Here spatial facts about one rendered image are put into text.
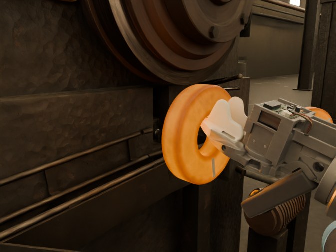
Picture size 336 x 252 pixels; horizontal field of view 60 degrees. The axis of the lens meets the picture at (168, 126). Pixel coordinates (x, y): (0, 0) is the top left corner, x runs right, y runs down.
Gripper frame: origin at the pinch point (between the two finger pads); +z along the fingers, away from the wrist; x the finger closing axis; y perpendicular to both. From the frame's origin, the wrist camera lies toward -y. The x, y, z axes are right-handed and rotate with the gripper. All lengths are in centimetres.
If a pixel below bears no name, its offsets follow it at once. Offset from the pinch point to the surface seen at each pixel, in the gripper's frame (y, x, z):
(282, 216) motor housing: -35, -42, -8
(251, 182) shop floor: -103, -158, 46
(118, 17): 11.2, 1.7, 22.7
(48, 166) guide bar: -17.8, 13.9, 23.1
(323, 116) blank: -10, -67, -1
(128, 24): 10.2, -0.6, 22.4
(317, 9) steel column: 46, -861, 296
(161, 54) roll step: 5.4, -7.6, 19.2
